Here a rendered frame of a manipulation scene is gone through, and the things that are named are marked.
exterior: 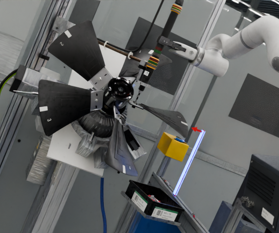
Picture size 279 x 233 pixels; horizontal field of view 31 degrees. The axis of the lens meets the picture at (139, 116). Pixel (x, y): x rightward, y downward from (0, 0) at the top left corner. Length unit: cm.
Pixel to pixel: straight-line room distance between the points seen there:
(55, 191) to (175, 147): 63
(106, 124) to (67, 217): 100
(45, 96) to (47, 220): 64
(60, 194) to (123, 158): 43
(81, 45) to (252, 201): 99
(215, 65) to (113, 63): 56
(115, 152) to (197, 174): 123
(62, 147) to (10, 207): 89
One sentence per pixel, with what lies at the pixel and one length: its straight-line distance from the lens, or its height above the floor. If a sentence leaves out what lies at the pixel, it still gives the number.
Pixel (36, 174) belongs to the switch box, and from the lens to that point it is 249.
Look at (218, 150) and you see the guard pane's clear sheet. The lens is 318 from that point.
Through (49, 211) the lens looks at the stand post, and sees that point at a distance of 237.
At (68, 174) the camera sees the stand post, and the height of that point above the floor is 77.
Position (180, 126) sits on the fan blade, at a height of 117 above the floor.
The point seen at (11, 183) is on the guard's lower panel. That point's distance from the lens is 298.
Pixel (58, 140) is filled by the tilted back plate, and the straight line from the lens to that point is 223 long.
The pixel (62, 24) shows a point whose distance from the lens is 259.
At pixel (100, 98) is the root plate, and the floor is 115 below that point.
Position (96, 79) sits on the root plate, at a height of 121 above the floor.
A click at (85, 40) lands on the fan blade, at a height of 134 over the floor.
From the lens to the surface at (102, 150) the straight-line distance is 220.
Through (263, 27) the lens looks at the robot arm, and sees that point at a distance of 198.
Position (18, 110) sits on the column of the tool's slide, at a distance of 272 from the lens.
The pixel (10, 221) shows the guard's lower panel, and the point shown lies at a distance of 306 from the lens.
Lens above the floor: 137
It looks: 6 degrees down
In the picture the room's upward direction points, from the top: 24 degrees clockwise
